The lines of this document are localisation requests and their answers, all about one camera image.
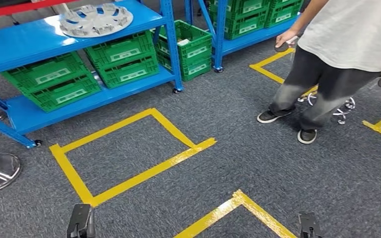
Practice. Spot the grey plastic wheel cover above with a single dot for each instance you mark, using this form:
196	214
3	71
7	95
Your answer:
95	21

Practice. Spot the green plastic crate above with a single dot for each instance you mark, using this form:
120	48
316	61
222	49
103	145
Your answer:
226	33
13	74
197	77
276	3
207	39
98	56
39	98
230	8
111	78
272	21

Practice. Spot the blue metal shelf rack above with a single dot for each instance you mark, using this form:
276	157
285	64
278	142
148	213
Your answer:
220	33
23	42

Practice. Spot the black right robot foot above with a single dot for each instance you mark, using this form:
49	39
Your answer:
308	226

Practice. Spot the person's right hand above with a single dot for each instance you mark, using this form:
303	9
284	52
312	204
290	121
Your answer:
285	35

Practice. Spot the red barrier tape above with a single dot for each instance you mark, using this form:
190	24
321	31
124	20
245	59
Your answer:
13	8

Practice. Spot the black left robot foot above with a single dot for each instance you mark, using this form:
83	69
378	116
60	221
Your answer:
80	220

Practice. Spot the black robot foot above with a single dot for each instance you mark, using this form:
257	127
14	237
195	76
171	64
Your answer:
308	226
80	220

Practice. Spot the small white item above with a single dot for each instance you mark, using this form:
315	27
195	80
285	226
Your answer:
184	42

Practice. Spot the person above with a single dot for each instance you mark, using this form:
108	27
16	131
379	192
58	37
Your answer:
341	33

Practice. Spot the person's right forearm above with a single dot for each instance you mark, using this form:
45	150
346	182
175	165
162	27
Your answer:
305	16

